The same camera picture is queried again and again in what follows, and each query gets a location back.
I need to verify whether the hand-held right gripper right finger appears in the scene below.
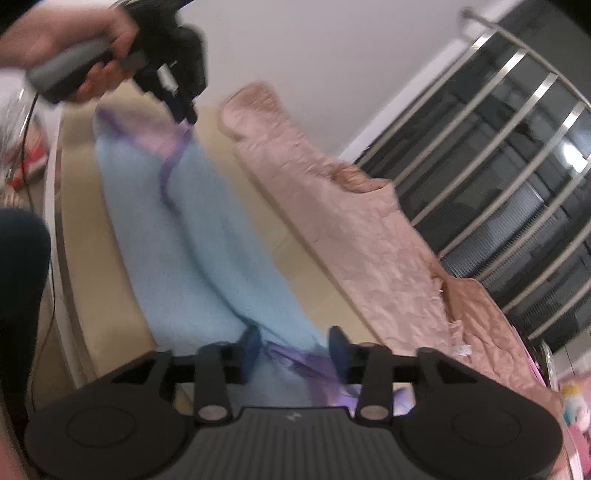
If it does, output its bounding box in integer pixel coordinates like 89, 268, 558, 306
328, 326, 467, 426

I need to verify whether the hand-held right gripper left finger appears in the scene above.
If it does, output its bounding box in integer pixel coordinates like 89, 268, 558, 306
111, 324, 262, 426

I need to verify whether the pink blue purple-trimmed garment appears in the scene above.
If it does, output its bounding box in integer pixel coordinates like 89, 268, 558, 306
92, 99, 403, 409

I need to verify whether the person's left hand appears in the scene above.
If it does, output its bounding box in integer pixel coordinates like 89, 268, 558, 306
0, 6, 140, 102

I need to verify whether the pink quilted blanket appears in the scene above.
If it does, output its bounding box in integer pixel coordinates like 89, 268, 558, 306
218, 82, 563, 408

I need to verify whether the dark glass window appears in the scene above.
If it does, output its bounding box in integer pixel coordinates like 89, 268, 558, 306
355, 0, 591, 358

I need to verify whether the person's dark-clothed leg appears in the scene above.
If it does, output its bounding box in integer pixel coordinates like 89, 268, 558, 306
0, 207, 52, 445

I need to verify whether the white yellow plush toy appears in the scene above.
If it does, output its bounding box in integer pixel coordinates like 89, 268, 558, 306
558, 381, 591, 437

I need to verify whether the steel window railing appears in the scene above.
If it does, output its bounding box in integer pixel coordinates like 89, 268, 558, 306
355, 7, 591, 344

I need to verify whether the thin black cable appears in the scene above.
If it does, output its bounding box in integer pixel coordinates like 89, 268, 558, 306
17, 90, 63, 414

